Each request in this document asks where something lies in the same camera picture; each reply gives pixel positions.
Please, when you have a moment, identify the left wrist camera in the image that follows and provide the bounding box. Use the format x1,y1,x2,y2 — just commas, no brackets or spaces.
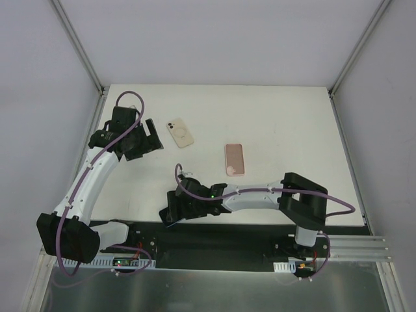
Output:
127,105,139,114

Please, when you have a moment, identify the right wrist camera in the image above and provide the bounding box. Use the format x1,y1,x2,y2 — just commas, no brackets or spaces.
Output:
180,172,194,179

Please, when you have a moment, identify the left white cable duct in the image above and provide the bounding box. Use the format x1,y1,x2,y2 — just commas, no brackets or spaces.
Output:
55,255,157,270

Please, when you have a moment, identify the beige phone with case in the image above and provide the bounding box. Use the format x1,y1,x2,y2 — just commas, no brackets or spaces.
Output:
166,118,194,149

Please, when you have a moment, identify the left aluminium frame post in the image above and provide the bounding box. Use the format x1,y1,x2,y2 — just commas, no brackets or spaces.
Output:
48,0,105,95

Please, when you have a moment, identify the blue smartphone black screen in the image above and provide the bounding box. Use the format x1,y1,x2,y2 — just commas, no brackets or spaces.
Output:
162,219,181,228

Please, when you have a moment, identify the aluminium front rail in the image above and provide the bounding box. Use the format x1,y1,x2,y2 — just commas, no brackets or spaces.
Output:
324,235,391,261

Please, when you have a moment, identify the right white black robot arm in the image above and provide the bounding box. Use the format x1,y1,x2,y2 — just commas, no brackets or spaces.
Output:
159,172,328,257

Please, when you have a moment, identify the right white cable duct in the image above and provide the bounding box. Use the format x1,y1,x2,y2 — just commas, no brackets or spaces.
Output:
273,261,296,274

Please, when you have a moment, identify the pink phone case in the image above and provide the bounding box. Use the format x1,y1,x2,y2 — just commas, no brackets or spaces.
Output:
225,144,245,176

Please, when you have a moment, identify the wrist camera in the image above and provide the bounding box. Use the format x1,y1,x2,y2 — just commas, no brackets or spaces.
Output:
127,105,139,114
180,172,194,179

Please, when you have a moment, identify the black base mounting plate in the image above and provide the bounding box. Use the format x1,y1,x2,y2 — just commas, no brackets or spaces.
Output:
104,222,369,272

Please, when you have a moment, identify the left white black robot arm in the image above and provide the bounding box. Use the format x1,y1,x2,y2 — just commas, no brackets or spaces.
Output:
36,107,163,263

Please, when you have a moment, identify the right aluminium frame post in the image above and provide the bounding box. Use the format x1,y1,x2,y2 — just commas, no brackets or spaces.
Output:
328,0,394,98

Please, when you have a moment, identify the aluminium frame post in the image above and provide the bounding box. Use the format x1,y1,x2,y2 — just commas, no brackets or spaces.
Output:
48,0,105,95
328,0,394,98

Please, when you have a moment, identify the white cable duct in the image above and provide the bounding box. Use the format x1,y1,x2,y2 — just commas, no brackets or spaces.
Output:
273,261,296,274
55,255,157,270

